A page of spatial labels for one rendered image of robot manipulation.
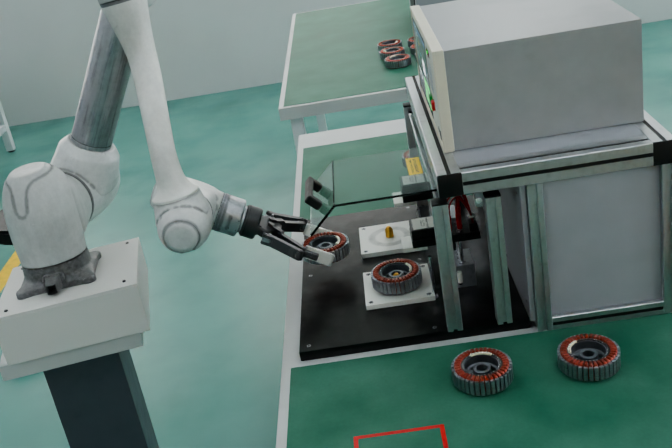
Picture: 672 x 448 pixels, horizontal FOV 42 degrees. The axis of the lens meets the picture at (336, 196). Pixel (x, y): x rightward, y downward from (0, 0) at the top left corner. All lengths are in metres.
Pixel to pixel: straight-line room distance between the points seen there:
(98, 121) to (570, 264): 1.14
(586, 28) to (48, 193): 1.20
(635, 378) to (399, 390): 0.42
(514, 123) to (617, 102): 0.20
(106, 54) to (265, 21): 4.51
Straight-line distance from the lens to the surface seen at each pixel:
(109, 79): 2.13
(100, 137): 2.18
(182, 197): 1.81
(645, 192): 1.73
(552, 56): 1.69
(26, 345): 2.08
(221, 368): 3.24
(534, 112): 1.72
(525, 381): 1.66
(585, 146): 1.68
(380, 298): 1.90
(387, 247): 2.11
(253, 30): 6.59
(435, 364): 1.73
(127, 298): 2.02
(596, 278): 1.78
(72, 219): 2.09
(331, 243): 2.03
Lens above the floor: 1.74
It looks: 23 degrees down
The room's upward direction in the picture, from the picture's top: 10 degrees counter-clockwise
